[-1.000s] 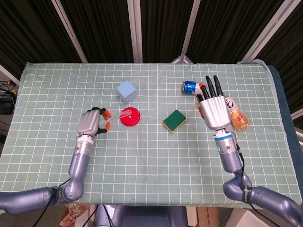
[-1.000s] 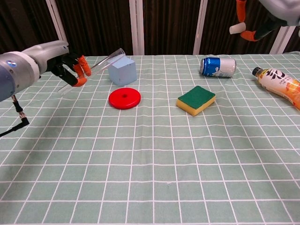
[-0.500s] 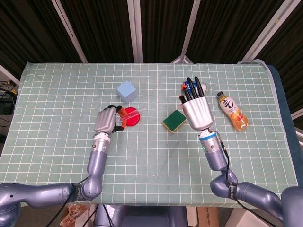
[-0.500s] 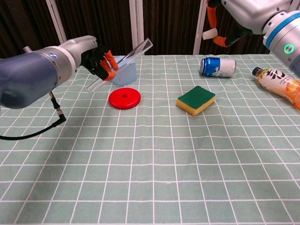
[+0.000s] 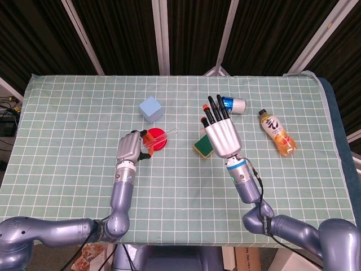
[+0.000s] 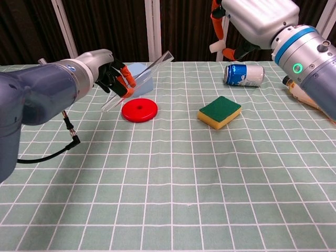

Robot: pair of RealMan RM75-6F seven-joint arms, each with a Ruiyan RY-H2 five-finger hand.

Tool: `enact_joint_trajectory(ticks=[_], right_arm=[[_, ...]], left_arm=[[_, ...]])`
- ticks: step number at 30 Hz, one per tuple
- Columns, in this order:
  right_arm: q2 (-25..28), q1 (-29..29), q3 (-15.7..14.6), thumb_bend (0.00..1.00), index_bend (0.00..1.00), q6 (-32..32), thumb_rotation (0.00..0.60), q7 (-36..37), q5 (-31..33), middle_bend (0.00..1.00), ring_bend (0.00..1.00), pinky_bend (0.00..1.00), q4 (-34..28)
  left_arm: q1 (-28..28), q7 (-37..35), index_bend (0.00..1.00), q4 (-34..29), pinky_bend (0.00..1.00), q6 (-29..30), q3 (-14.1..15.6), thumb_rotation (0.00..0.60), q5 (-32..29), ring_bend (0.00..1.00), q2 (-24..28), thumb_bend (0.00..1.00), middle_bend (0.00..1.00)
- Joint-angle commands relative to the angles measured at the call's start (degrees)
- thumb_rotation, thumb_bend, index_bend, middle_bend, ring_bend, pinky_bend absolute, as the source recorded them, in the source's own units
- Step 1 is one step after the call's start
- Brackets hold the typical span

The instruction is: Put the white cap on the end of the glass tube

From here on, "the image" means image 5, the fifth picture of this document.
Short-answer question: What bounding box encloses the green checked tablecloth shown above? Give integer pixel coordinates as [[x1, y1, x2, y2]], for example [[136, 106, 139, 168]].
[[0, 70, 356, 252]]

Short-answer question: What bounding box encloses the brown cardboard box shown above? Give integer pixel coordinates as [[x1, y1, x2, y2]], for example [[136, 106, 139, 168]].
[[235, 247, 262, 271]]

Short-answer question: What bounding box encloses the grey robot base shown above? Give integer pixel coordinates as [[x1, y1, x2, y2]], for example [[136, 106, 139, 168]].
[[112, 244, 224, 271]]

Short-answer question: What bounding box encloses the blue table pad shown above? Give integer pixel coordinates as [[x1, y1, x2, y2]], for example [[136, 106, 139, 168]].
[[318, 77, 361, 226]]

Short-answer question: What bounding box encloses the light blue cube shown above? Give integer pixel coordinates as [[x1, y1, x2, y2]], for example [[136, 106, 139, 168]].
[[138, 96, 164, 124]]

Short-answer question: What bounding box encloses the orange snack bag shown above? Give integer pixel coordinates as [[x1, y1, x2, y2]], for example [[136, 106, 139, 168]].
[[73, 244, 107, 271]]

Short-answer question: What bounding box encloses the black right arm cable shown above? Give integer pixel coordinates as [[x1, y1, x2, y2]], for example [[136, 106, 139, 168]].
[[238, 154, 325, 269]]

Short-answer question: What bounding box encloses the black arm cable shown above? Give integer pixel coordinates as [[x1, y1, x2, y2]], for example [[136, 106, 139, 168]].
[[61, 220, 103, 271], [238, 154, 325, 269]]

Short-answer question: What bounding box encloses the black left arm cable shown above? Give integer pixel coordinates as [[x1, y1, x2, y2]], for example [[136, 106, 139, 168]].
[[61, 220, 103, 271]]

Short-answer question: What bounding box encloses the red disc with hole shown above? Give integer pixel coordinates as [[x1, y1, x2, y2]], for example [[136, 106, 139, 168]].
[[142, 128, 169, 152]]

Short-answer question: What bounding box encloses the white low frame rail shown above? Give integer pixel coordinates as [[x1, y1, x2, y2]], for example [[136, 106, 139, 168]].
[[0, 76, 25, 104]]

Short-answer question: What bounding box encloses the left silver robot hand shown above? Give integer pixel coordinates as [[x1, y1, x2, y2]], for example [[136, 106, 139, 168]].
[[116, 129, 155, 164]]

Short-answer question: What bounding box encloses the orange juice bottle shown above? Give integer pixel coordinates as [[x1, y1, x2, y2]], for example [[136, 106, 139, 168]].
[[258, 108, 298, 158]]

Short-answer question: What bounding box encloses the blue and white drink can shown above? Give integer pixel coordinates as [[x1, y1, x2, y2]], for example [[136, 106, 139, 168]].
[[221, 96, 248, 115]]

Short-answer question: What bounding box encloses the white box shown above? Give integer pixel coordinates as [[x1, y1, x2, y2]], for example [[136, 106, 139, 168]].
[[267, 250, 311, 271]]

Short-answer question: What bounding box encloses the green and yellow sponge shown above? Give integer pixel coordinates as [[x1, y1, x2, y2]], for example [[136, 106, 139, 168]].
[[192, 134, 216, 159]]

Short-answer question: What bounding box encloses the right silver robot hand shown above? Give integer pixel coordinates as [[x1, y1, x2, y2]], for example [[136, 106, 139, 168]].
[[199, 94, 243, 159]]

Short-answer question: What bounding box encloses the white screen frame post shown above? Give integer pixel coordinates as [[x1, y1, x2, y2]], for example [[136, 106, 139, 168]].
[[202, 0, 240, 77], [61, 0, 105, 76], [151, 0, 171, 76], [283, 0, 354, 76]]

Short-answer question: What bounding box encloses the black floor device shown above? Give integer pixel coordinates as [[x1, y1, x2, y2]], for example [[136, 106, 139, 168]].
[[0, 118, 18, 137]]

